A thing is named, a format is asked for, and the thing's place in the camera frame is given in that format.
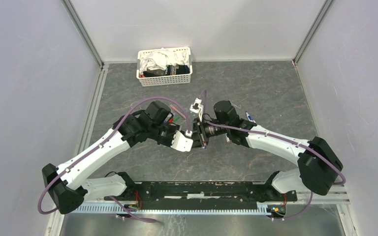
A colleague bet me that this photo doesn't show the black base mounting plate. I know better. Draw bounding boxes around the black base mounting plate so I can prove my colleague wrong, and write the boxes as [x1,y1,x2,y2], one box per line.
[115,181,298,210]

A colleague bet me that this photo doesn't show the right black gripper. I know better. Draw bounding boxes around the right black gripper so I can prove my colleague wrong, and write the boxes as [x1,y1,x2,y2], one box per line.
[190,118,229,149]

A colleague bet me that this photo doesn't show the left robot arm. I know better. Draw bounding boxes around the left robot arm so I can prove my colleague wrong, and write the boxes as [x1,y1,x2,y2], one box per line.
[37,97,192,214]

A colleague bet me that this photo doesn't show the black striped cloth in basket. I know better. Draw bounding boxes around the black striped cloth in basket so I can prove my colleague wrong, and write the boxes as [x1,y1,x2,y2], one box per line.
[142,64,190,78]

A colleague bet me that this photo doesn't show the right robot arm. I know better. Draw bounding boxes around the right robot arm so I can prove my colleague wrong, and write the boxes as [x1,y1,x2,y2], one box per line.
[190,98,344,201]

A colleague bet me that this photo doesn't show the white cloth in basket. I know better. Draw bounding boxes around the white cloth in basket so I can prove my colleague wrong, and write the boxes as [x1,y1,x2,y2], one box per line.
[137,47,191,72]

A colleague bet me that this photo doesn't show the white plastic basket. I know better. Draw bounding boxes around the white plastic basket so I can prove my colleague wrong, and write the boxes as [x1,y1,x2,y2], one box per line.
[136,47,193,87]

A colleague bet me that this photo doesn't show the slotted cable duct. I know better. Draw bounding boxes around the slotted cable duct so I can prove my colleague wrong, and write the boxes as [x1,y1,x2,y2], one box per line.
[65,203,269,216]

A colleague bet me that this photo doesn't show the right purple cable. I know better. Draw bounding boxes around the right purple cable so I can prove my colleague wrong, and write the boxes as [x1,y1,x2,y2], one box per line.
[199,89,347,221]

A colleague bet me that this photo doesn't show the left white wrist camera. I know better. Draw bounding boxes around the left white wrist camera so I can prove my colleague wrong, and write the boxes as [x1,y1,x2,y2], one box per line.
[170,130,193,152]

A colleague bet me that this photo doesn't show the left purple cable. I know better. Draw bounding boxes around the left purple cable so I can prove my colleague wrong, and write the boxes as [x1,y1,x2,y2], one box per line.
[37,96,193,223]

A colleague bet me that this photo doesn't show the purple cable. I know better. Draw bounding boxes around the purple cable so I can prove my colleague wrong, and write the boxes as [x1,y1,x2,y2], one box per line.
[199,89,347,221]
[37,96,193,223]

